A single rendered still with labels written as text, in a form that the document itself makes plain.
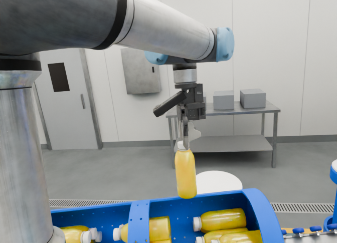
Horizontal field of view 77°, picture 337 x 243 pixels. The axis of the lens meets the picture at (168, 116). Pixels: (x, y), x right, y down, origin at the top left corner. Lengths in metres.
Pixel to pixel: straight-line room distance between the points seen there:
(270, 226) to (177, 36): 0.63
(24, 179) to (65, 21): 0.22
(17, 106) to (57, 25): 0.14
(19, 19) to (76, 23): 0.05
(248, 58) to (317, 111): 1.51
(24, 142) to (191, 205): 0.75
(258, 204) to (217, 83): 3.29
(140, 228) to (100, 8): 0.65
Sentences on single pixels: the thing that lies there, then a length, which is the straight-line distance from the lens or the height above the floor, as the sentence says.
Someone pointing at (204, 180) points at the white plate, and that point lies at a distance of 1.27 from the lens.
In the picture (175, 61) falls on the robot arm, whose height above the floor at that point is 1.71.
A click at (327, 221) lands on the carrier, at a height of 0.62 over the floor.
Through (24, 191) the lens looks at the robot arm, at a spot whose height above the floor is 1.57.
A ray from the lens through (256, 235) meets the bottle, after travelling 0.86.
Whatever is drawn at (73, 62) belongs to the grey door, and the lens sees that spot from 4.55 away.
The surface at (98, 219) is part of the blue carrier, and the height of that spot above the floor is 1.10.
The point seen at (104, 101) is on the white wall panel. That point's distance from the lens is 4.43.
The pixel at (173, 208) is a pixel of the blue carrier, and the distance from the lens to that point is 0.97.
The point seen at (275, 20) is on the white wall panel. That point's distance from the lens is 4.11.
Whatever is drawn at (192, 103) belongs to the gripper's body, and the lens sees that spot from 0.67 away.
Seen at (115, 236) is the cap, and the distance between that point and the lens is 0.85.
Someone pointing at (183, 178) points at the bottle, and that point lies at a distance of 0.73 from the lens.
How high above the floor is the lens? 1.72
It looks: 15 degrees down
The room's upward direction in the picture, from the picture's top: 6 degrees counter-clockwise
